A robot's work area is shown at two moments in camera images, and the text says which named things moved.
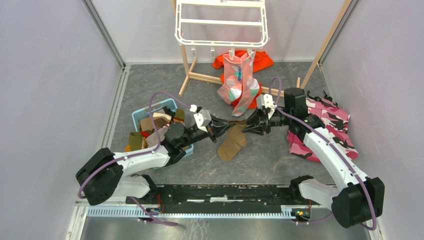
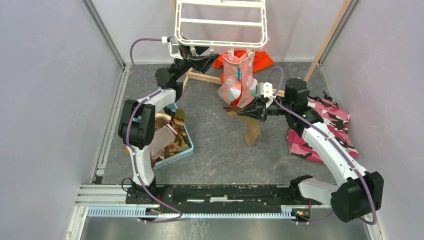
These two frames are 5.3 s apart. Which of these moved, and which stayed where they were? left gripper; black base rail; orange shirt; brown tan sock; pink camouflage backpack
Moved: brown tan sock; left gripper
Stayed: orange shirt; black base rail; pink camouflage backpack
